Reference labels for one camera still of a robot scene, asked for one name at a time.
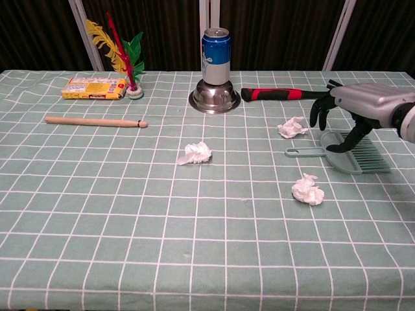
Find upturned stainless steel bowl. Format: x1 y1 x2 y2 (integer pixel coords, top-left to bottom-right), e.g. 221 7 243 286
188 78 243 115

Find green white checked tablecloth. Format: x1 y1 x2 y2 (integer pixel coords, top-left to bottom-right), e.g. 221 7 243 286
0 69 415 311

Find blue silver drink can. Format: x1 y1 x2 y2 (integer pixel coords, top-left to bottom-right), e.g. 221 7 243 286
201 27 231 86

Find grey-green dustpan brush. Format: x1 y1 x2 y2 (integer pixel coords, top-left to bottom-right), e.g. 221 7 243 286
284 131 392 176

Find white paper ball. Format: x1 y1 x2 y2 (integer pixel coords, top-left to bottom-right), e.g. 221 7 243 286
290 172 326 206
176 141 213 167
277 116 309 139

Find white partition frame post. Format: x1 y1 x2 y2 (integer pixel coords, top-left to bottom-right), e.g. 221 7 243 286
198 0 211 72
322 0 357 71
68 0 104 72

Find colourful feather shuttlecock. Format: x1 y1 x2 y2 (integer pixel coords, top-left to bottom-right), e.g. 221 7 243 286
85 12 146 99

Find red black claw hammer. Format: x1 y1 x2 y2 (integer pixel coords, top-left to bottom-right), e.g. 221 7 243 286
240 87 332 103

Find wooden stick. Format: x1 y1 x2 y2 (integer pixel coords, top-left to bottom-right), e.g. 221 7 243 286
44 115 148 128

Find yellow snack box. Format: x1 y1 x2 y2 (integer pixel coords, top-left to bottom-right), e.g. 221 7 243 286
61 76 128 100

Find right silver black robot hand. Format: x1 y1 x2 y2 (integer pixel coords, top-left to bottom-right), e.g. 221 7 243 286
309 78 415 154

